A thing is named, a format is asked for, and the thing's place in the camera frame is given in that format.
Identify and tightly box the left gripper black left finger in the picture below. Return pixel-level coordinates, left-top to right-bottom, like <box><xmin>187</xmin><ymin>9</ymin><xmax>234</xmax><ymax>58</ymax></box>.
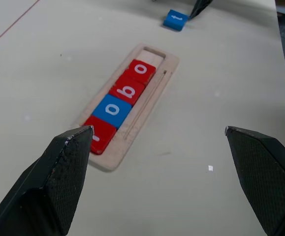
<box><xmin>0</xmin><ymin>125</ymin><xmax>95</xmax><ymax>236</ymax></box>

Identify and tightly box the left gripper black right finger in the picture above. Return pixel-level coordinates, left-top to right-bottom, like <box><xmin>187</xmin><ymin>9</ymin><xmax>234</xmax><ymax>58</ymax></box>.
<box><xmin>224</xmin><ymin>125</ymin><xmax>285</xmax><ymax>236</ymax></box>

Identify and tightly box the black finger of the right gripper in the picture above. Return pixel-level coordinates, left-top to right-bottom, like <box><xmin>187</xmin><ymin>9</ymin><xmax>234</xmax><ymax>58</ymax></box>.
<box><xmin>189</xmin><ymin>0</ymin><xmax>213</xmax><ymax>20</ymax></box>

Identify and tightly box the red letter tile o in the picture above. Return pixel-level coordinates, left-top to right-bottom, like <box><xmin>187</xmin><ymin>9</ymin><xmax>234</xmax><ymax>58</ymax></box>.
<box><xmin>125</xmin><ymin>59</ymin><xmax>157</xmax><ymax>86</ymax></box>

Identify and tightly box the red letter tile b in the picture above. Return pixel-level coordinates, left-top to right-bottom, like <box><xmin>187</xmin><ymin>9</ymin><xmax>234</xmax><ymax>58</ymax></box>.
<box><xmin>108</xmin><ymin>73</ymin><xmax>146</xmax><ymax>106</ymax></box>

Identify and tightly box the red letter tile r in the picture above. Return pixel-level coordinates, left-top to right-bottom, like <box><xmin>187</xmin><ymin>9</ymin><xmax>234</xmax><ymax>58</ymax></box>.
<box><xmin>83</xmin><ymin>115</ymin><xmax>118</xmax><ymax>156</ymax></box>

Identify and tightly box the blue letter tile o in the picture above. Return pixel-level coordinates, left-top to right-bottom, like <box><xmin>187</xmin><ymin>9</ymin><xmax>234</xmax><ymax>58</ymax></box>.
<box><xmin>91</xmin><ymin>94</ymin><xmax>133</xmax><ymax>130</ymax></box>

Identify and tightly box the wooden letter tray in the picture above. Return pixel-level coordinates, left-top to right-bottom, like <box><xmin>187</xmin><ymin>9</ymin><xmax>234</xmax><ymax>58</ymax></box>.
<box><xmin>76</xmin><ymin>43</ymin><xmax>180</xmax><ymax>173</ymax></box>

